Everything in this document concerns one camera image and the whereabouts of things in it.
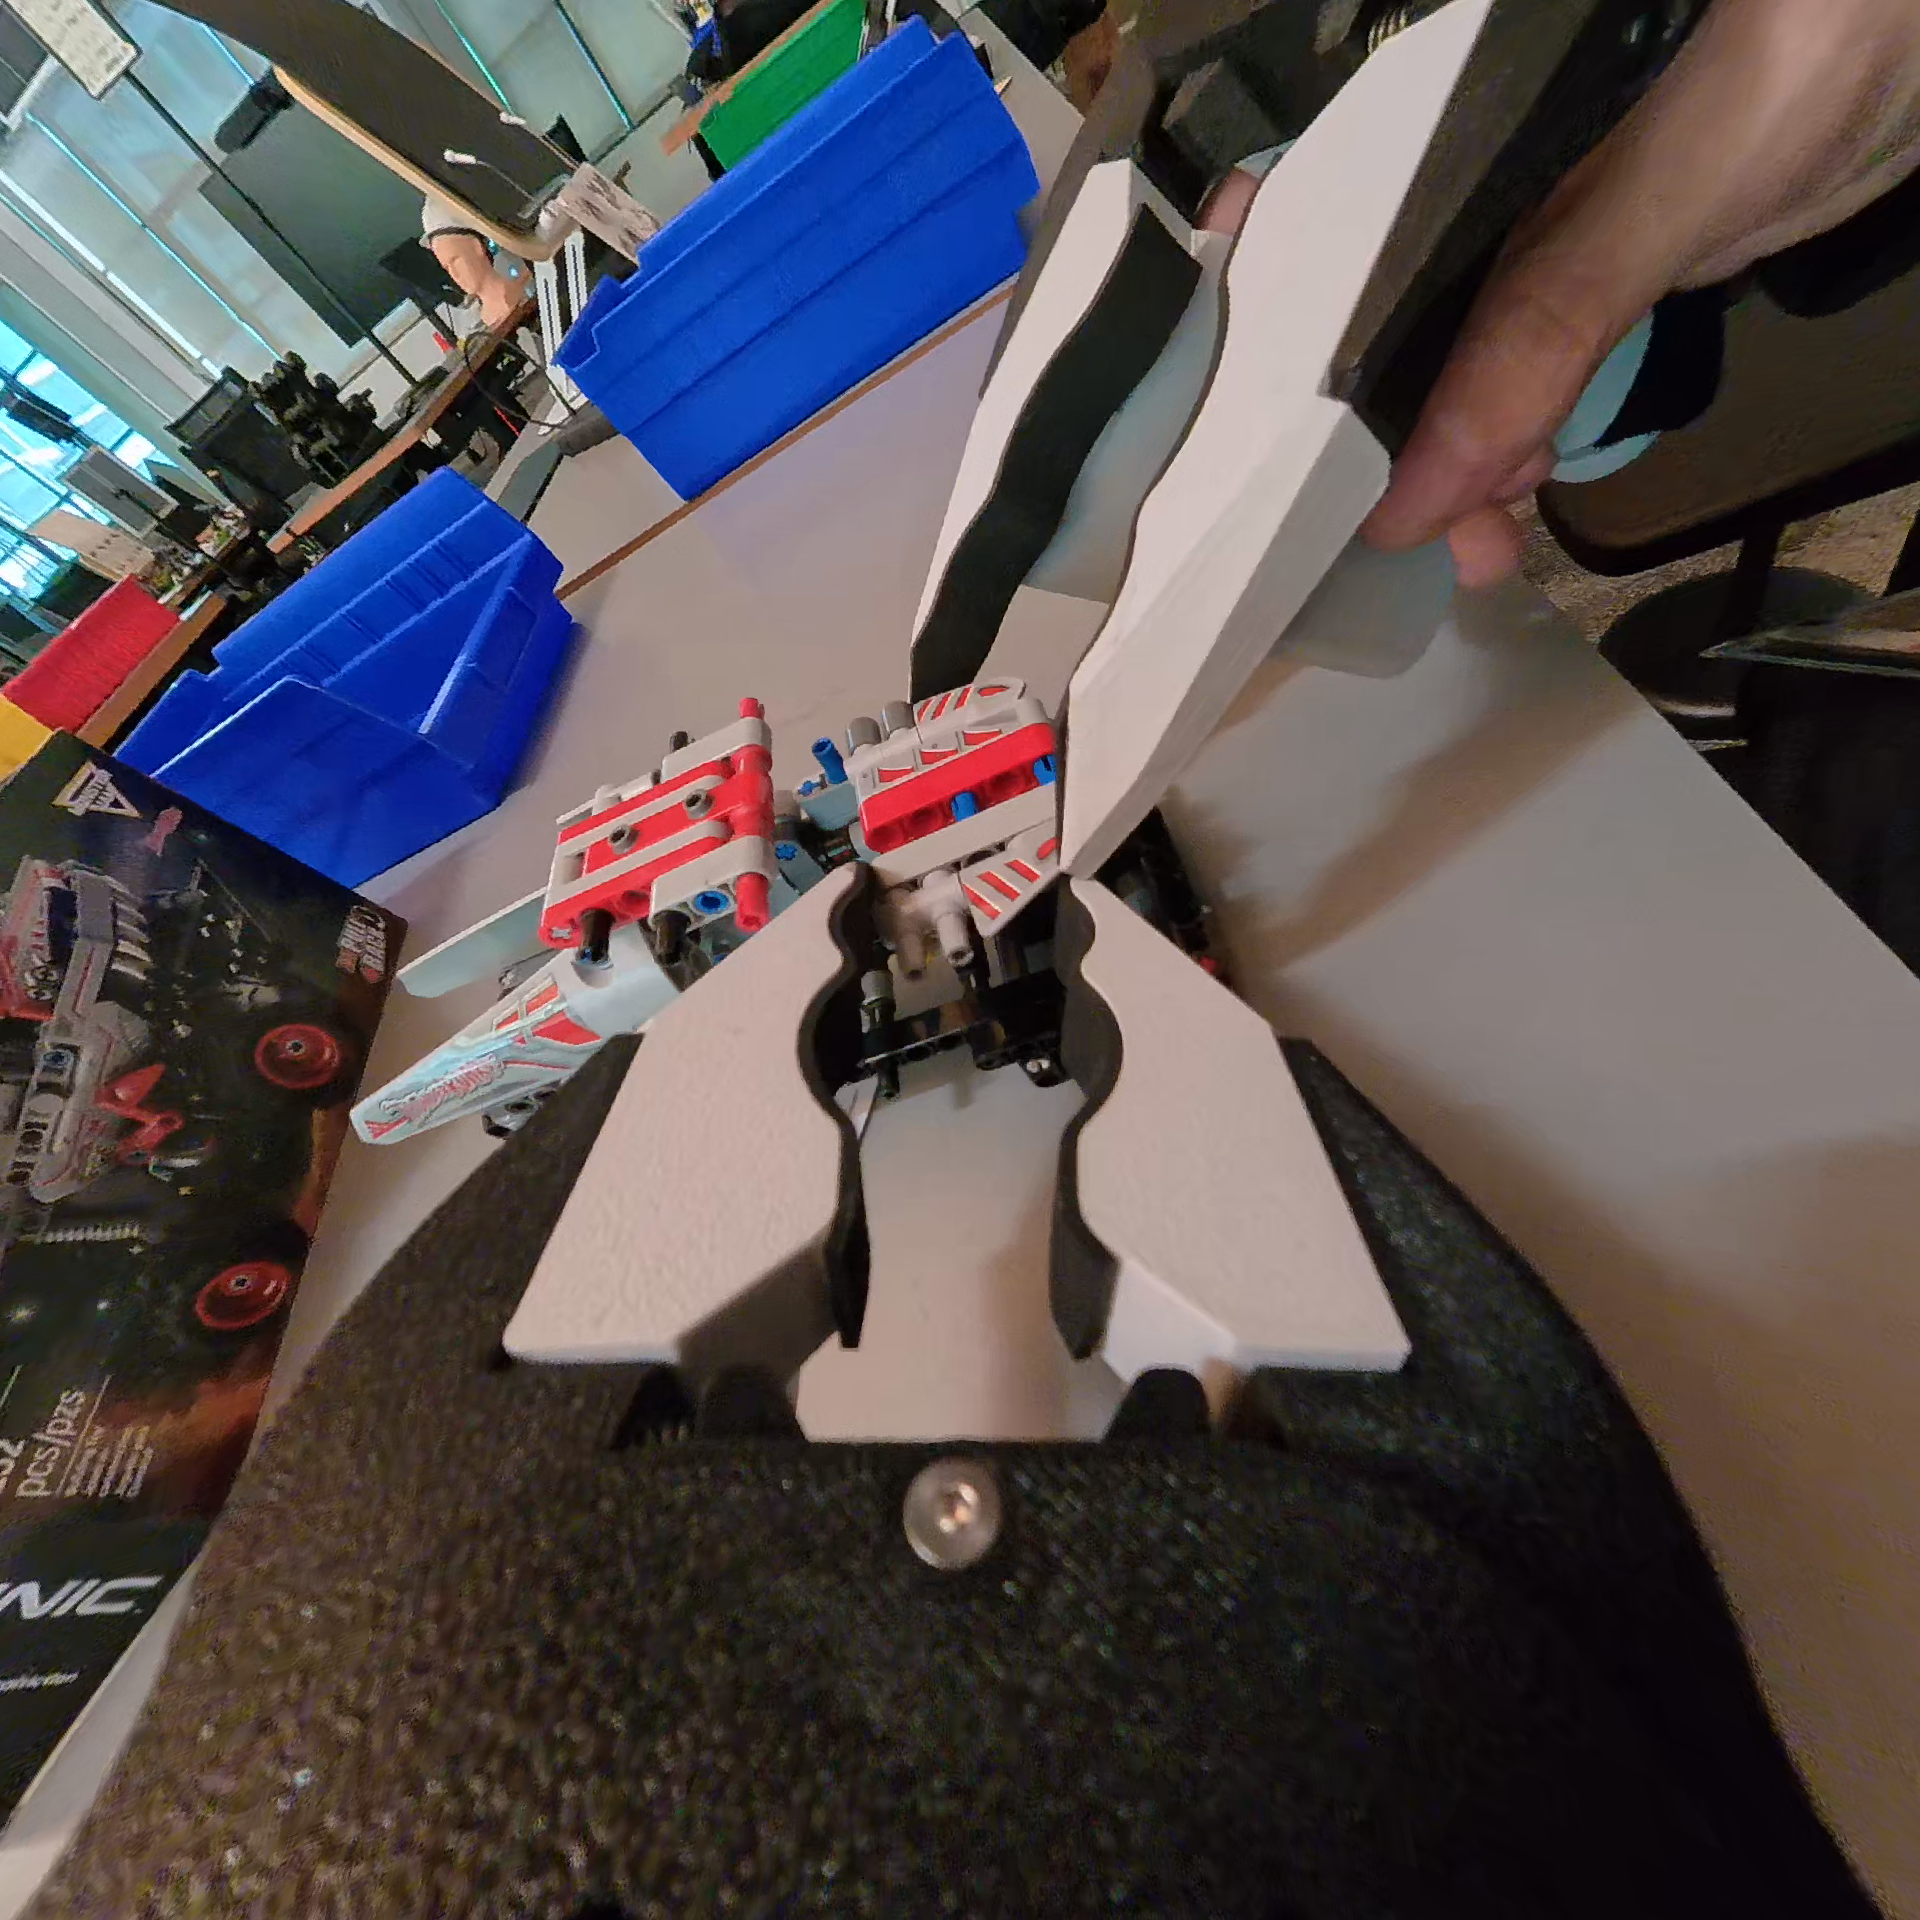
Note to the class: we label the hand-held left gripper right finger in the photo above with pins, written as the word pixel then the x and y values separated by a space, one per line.
pixel 1245 1201

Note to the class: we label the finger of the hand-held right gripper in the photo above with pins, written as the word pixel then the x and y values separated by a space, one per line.
pixel 1245 496
pixel 1071 228

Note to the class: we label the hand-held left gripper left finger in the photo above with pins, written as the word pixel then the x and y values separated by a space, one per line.
pixel 672 1201

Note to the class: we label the grey red brick truck model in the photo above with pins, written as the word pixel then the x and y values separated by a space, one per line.
pixel 944 781

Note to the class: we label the light grey desk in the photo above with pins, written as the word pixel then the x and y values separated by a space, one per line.
pixel 1498 1125

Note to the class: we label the person's right hand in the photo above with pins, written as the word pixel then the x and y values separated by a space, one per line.
pixel 1648 195

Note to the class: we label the blue storage bin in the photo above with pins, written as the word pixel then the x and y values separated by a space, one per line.
pixel 377 707
pixel 809 269

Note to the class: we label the green bin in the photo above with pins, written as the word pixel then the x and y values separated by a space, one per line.
pixel 788 83

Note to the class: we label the black office chair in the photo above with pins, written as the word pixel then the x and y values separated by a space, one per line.
pixel 1800 496

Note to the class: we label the white printed paper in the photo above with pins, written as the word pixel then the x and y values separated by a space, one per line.
pixel 608 211

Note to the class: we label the black toy set box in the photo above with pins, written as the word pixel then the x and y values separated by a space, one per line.
pixel 179 1050

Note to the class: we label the wooden display board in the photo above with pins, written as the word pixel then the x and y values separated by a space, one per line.
pixel 377 105

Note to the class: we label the red storage bin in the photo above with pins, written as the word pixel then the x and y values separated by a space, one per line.
pixel 89 645

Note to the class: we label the hanging printed sign sheet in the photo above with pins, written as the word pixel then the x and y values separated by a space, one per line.
pixel 67 38

